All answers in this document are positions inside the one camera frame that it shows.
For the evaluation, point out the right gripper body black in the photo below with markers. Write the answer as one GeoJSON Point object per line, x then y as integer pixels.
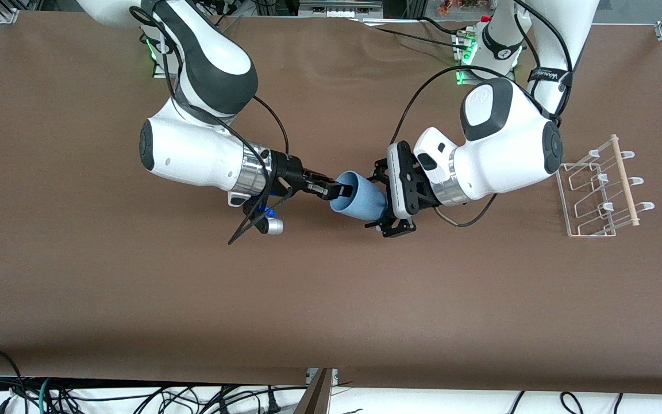
{"type": "Point", "coordinates": [288, 171]}

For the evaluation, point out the brown wooden beam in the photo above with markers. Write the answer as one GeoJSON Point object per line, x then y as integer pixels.
{"type": "Point", "coordinates": [314, 399]}

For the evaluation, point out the clear rack with wooden rod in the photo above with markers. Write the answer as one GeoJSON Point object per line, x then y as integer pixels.
{"type": "Point", "coordinates": [626, 184]}

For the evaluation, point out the orange red decoration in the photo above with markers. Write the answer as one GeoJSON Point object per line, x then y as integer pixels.
{"type": "Point", "coordinates": [457, 6]}

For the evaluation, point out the black power plug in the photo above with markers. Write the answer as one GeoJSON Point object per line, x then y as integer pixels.
{"type": "Point", "coordinates": [273, 405]}

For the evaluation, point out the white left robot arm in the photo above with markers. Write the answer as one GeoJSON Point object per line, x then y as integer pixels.
{"type": "Point", "coordinates": [509, 155]}

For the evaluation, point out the metal table bracket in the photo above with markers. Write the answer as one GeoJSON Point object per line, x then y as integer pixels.
{"type": "Point", "coordinates": [310, 375]}

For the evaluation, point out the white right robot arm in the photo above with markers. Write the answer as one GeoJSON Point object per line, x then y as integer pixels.
{"type": "Point", "coordinates": [193, 149]}

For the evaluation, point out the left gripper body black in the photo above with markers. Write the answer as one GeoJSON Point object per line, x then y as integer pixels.
{"type": "Point", "coordinates": [421, 192]}

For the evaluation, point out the grey power strip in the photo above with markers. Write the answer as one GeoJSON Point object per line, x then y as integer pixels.
{"type": "Point", "coordinates": [342, 12]}

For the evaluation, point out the blue plastic cup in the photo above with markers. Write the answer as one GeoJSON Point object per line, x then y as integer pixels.
{"type": "Point", "coordinates": [365, 201]}

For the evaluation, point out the table cover sheet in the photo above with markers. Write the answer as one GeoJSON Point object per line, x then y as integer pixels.
{"type": "Point", "coordinates": [331, 299]}

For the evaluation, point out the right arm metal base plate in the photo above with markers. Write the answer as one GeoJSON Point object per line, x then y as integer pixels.
{"type": "Point", "coordinates": [158, 72]}

